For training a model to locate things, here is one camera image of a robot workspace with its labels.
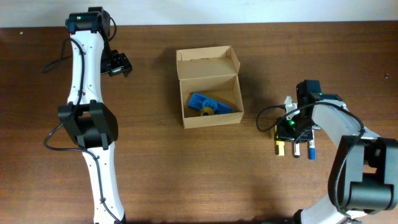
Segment white marker black cap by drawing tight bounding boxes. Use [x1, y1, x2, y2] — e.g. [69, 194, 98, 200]
[294, 142, 300, 159]

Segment yellow highlighter pen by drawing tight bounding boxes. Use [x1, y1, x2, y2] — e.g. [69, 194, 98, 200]
[274, 127, 285, 156]

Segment brown cardboard box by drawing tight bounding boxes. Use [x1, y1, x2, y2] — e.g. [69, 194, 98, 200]
[176, 46, 244, 129]

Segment yellow adhesive tape roll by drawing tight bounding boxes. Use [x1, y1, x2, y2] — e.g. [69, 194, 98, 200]
[200, 107, 215, 116]

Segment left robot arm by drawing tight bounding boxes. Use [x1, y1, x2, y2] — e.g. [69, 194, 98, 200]
[58, 7, 132, 223]

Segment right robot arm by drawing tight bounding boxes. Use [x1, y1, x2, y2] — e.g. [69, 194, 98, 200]
[275, 80, 397, 223]

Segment white marker blue cap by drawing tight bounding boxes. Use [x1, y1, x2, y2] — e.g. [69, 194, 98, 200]
[308, 130, 316, 161]

